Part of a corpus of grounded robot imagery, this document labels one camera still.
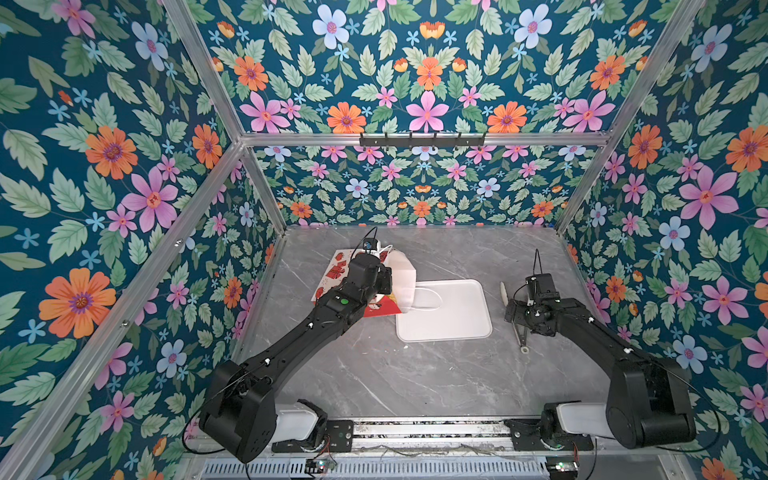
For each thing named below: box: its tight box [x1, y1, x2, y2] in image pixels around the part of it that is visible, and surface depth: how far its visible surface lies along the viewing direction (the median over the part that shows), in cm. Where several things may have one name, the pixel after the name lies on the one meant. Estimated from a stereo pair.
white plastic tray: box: [396, 279, 493, 342], surface depth 97 cm
